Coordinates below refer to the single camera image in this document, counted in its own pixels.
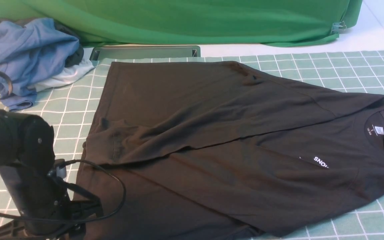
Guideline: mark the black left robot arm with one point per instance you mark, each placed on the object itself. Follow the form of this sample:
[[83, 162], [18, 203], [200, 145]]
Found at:
[[27, 141]]

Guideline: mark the green backdrop cloth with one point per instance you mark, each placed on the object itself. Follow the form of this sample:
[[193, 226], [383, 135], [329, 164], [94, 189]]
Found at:
[[278, 23]]

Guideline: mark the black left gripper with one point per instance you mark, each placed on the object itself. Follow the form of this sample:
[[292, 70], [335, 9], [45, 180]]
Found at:
[[41, 197]]

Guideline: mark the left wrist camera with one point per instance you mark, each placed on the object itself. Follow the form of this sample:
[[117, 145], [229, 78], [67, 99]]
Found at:
[[58, 169]]

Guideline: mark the metal binder clip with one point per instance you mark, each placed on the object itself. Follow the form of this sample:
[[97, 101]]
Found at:
[[338, 27]]

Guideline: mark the green checkered table cloth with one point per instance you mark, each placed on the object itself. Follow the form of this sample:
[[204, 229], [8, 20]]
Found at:
[[71, 109]]

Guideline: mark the dark gray long-sleeved shirt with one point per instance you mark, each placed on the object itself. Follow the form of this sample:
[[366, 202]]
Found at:
[[222, 151]]

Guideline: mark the blue crumpled shirt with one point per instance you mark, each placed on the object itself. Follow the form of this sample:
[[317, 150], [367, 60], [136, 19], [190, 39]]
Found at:
[[29, 55]]

